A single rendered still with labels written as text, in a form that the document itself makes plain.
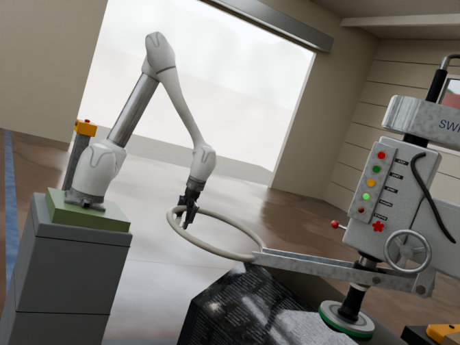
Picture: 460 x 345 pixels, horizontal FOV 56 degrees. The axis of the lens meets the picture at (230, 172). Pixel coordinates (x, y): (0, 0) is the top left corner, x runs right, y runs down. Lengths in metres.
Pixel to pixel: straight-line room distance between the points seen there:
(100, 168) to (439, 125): 1.36
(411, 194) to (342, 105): 8.95
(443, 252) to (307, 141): 8.56
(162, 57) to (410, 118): 1.08
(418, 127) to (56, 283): 1.56
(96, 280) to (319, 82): 8.44
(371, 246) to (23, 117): 6.90
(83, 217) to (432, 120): 1.40
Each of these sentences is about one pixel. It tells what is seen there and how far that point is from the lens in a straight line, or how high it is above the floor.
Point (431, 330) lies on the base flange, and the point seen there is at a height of 0.77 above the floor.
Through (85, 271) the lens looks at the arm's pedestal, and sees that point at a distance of 2.03.
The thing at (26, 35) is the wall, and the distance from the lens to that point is 7.82.
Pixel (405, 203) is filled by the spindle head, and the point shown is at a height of 1.34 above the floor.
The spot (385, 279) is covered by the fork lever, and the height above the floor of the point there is 1.06.
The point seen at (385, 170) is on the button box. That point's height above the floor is 1.43.
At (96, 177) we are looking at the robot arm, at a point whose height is 0.99.
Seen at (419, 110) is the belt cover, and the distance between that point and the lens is 1.62.
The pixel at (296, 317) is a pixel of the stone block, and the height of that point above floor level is 0.77.
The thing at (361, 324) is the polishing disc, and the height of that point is 0.85.
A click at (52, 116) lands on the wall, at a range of 7.95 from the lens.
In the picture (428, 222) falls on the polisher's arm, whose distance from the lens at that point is 1.61.
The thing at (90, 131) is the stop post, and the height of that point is 1.03.
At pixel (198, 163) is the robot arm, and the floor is 1.17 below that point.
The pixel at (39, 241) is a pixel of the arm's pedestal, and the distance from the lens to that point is 1.94.
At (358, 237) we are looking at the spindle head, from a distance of 1.64.
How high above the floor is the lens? 1.48
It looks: 8 degrees down
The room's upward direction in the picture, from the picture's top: 18 degrees clockwise
